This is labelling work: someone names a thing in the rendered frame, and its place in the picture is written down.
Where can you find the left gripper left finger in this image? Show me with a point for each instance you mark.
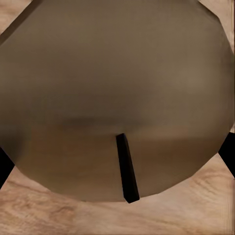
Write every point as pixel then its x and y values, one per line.
pixel 6 166

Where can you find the pillar candle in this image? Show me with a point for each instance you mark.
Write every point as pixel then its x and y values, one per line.
pixel 114 100

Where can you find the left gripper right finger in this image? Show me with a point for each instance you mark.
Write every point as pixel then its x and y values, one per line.
pixel 227 152

